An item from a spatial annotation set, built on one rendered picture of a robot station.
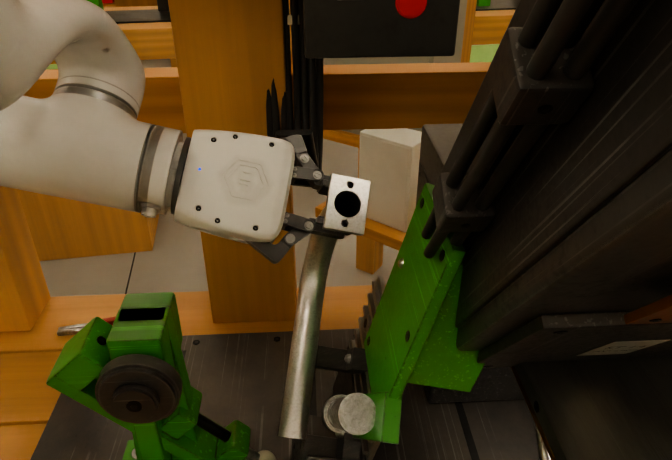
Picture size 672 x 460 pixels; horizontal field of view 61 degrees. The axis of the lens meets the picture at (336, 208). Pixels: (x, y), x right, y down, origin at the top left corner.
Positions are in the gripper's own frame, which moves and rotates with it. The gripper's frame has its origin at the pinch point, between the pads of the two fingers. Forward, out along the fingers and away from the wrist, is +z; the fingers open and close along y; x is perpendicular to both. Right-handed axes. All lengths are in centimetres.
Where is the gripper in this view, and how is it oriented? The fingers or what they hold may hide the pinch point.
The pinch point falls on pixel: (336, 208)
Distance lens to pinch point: 57.2
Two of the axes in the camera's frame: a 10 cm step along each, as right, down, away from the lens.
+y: 1.5, -9.5, 2.6
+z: 9.6, 2.0, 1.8
